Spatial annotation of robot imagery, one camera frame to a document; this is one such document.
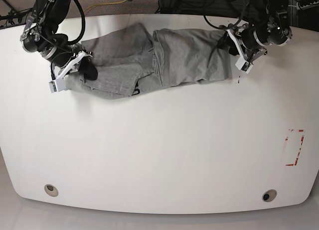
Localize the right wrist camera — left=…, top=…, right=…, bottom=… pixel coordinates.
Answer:
left=49, top=78, right=67, bottom=93

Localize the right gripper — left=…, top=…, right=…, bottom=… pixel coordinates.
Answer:
left=20, top=22, right=98, bottom=81

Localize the grey T-shirt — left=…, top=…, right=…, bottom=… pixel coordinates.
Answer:
left=66, top=23, right=230, bottom=99

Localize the left table grommet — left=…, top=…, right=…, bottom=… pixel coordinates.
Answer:
left=44, top=184, right=59, bottom=197

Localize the yellow cable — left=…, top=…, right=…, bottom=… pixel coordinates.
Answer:
left=83, top=0, right=127, bottom=13

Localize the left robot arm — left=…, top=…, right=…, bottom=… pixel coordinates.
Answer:
left=203, top=0, right=292, bottom=73

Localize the white power strip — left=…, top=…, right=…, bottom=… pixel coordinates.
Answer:
left=297, top=0, right=319, bottom=10

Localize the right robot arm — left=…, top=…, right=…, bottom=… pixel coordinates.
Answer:
left=20, top=0, right=98, bottom=80

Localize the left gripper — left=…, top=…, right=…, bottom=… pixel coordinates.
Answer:
left=217, top=9, right=292, bottom=63

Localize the black cable bundle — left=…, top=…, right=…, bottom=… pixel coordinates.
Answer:
left=156, top=0, right=250, bottom=18

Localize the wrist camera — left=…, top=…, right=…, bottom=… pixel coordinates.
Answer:
left=235, top=58, right=254, bottom=74
left=49, top=78, right=67, bottom=93

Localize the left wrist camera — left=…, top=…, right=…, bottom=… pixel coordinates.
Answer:
left=235, top=58, right=254, bottom=74

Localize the red tape rectangle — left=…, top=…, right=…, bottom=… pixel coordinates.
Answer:
left=283, top=129, right=305, bottom=167

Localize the table grommet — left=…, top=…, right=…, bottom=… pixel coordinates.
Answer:
left=262, top=190, right=277, bottom=203
left=44, top=184, right=59, bottom=197

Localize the right table grommet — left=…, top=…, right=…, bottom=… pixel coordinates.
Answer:
left=262, top=190, right=277, bottom=203

